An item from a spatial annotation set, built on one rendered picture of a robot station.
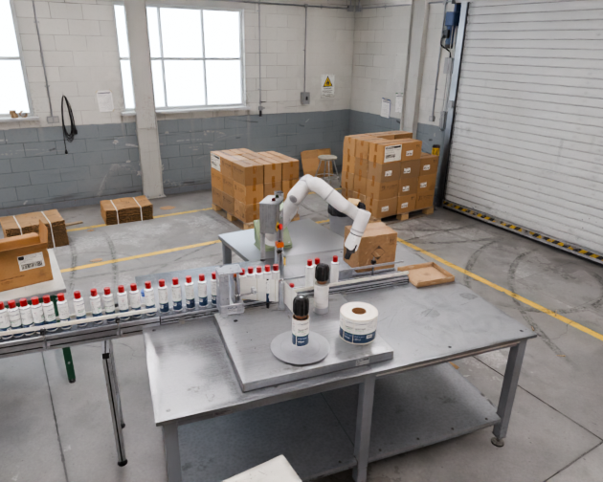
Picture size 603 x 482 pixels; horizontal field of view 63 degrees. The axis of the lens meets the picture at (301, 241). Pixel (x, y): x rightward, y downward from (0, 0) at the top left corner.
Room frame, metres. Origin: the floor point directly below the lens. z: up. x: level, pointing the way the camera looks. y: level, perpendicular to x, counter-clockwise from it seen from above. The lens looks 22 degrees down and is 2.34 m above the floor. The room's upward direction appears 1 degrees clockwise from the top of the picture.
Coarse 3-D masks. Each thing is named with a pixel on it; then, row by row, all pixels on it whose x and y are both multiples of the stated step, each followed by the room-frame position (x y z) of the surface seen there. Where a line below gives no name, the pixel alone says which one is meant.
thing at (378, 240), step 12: (348, 228) 3.30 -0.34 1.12; (372, 228) 3.31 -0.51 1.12; (384, 228) 3.31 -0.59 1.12; (360, 240) 3.12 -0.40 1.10; (372, 240) 3.15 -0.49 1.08; (384, 240) 3.19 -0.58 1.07; (396, 240) 3.22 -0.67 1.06; (360, 252) 3.12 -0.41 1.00; (372, 252) 3.16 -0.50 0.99; (384, 252) 3.19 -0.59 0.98; (348, 264) 3.25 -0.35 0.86; (360, 264) 3.12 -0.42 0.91
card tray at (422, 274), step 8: (416, 264) 3.25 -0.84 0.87; (424, 264) 3.27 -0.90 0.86; (432, 264) 3.29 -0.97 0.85; (416, 272) 3.19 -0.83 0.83; (424, 272) 3.19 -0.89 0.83; (432, 272) 3.19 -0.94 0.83; (440, 272) 3.20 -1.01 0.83; (448, 272) 3.12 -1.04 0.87; (416, 280) 3.05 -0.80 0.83; (424, 280) 3.05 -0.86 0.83; (432, 280) 2.99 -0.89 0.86; (440, 280) 3.02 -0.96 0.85; (448, 280) 3.04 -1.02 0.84
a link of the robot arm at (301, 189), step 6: (294, 186) 3.09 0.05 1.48; (300, 186) 3.08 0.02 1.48; (306, 186) 3.09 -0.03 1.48; (294, 192) 3.04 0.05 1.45; (300, 192) 3.05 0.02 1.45; (306, 192) 3.09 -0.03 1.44; (288, 198) 3.07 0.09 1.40; (294, 198) 3.03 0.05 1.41; (300, 198) 3.04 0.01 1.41; (288, 204) 3.20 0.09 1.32; (294, 204) 3.07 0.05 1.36; (300, 204) 3.20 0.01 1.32; (288, 210) 3.23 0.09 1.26; (294, 210) 3.24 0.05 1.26; (288, 216) 3.26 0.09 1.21
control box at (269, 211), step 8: (264, 200) 2.78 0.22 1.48; (280, 200) 2.82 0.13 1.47; (264, 208) 2.73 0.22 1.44; (272, 208) 2.72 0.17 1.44; (264, 216) 2.73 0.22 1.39; (272, 216) 2.72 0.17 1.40; (264, 224) 2.73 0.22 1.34; (272, 224) 2.72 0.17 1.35; (264, 232) 2.73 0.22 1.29; (272, 232) 2.72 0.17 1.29
